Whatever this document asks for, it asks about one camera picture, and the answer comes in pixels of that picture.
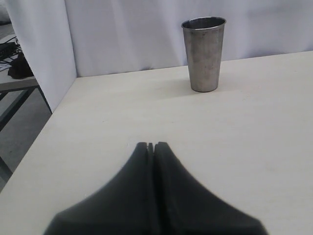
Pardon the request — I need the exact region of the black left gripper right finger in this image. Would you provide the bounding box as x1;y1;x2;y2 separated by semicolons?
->
154;142;267;235

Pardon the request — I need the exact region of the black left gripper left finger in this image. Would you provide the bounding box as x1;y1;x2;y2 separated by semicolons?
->
45;142;159;235

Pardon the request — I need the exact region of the stainless steel cup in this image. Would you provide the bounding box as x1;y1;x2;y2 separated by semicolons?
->
181;17;226;93

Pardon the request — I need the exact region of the dark clutter on side table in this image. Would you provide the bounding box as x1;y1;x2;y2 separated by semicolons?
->
0;37;34;80

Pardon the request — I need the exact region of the dark side table frame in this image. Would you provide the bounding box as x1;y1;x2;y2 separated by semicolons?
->
0;77;41;179

